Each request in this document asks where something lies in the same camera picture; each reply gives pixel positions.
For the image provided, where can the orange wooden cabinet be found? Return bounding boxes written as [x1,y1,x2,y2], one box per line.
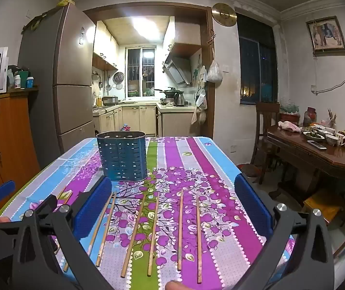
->
[0,86,41,218]

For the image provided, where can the kitchen window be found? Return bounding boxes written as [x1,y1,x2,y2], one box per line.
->
[126,47,156,99]

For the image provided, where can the bowl of greens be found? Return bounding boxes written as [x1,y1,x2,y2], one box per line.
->
[303,130,326,142]

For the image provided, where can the hanging cloth bags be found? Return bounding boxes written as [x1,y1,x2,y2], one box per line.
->
[191,89,208,125]

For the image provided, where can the mobile phone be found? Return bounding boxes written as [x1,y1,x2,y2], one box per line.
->
[307,140,328,150]

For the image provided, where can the cream wall cabinet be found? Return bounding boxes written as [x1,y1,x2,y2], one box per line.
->
[92,21,120,71]
[162,16,203,56]

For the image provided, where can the green plastic cup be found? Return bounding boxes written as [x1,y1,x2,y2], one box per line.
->
[17,71,29,89]

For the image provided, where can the grey refrigerator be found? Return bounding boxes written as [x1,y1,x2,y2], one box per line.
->
[18,1,97,170]

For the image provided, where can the black wok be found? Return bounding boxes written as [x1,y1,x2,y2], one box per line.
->
[154,87,177,97]

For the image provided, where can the round gold wall clock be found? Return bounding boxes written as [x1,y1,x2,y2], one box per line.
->
[212,3,237,27]

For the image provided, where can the row of wooden chopsticks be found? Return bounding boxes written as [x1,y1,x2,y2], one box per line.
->
[63,190,203,284]

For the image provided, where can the dark wooden chair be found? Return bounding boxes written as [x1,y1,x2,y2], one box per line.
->
[250,102,282,185]

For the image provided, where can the dark barred window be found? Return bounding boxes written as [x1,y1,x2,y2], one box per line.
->
[236,14,279,106]

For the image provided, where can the dark wooden dining table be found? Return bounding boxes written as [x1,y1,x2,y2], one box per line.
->
[266,125,345,206]

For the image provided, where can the floral striped tablecloth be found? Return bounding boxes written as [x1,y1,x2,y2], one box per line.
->
[0,136,300,290]

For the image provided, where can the brown wooden door frame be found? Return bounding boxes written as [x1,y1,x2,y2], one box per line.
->
[83,2,215,138]

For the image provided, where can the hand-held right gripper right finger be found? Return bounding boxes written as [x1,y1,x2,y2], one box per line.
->
[234,173,334,290]

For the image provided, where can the blue perforated utensil holder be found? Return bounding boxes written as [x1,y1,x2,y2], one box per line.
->
[96,131,149,182]

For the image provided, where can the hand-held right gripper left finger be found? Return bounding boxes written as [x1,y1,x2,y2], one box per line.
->
[12,175,114,290]

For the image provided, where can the wooden stool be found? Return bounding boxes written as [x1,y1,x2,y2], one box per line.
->
[304,189,345,257]

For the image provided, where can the pink cloth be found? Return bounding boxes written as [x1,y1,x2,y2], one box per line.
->
[278,121,301,133]

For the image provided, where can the steel range hood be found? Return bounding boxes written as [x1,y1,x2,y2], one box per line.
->
[162,55,193,86]

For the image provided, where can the green strap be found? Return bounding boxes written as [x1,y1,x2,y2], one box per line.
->
[23,6,55,32]

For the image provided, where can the glass jar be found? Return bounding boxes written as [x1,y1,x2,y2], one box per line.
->
[303,107,317,127]

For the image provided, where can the potted plant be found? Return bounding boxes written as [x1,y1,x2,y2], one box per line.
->
[279,98,300,124]

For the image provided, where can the red basin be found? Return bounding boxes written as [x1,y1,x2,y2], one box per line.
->
[238,163,262,179]

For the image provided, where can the person's right hand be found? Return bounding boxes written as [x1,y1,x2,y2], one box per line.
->
[165,280,189,290]

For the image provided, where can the hanging white plastic bag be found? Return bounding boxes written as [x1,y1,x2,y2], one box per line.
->
[206,59,223,83]

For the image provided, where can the cream base cabinet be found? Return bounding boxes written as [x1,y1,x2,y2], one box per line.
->
[93,103,158,138]
[156,103,197,138]

